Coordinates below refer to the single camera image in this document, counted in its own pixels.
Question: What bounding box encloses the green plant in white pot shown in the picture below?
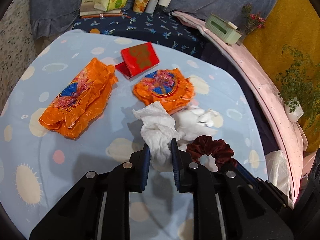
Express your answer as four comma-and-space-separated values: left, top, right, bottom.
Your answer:
275, 45, 320, 130

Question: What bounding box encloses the long orange wrapper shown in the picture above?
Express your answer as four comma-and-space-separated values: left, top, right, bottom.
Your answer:
39, 57, 118, 139

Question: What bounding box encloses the pink-edged notebook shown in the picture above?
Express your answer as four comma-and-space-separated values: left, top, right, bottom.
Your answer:
80, 10, 132, 19

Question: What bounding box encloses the dark blue printed cloth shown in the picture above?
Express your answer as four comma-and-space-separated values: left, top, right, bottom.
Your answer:
72, 7, 208, 58

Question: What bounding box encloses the yellow cloth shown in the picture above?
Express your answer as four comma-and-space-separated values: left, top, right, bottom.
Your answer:
244, 0, 320, 153

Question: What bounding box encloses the round orange wrapper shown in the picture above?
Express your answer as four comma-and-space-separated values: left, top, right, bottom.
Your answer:
132, 68, 195, 114

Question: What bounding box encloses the glass vase with red flowers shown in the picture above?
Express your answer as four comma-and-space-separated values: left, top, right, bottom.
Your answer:
241, 4, 267, 34

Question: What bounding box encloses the green tissue pack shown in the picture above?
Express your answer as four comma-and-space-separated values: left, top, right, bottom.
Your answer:
94, 0, 129, 12

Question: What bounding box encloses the bin with white bag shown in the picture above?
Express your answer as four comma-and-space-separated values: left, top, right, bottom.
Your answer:
265, 150, 292, 198

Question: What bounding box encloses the dark purple cloth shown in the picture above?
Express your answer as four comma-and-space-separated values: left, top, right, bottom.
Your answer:
200, 45, 283, 153

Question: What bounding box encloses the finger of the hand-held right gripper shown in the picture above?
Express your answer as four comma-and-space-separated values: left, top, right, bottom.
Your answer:
236, 162, 294, 209

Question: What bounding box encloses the green tissue box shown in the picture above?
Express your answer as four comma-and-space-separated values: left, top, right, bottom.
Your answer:
205, 13, 242, 46

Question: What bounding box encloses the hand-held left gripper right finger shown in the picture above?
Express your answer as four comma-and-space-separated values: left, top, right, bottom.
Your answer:
170, 138, 293, 240

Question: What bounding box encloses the printed can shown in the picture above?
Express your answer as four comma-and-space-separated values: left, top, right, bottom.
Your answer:
133, 0, 152, 13

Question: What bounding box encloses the tall grey bottle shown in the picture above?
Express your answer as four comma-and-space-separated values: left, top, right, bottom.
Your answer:
145, 0, 162, 14

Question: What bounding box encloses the dark red scrunchie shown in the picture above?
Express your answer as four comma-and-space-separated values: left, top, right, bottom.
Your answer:
186, 135, 237, 173

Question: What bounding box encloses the red packet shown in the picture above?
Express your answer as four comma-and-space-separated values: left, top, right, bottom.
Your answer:
115, 42, 160, 79

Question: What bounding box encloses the white tissue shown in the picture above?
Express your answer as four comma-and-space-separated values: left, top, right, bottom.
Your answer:
132, 102, 184, 172

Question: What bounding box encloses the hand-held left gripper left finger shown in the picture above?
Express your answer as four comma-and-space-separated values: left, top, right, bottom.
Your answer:
29, 144, 151, 240

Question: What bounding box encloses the pink cloth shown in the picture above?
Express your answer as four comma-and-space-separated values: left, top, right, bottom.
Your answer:
172, 11, 309, 205

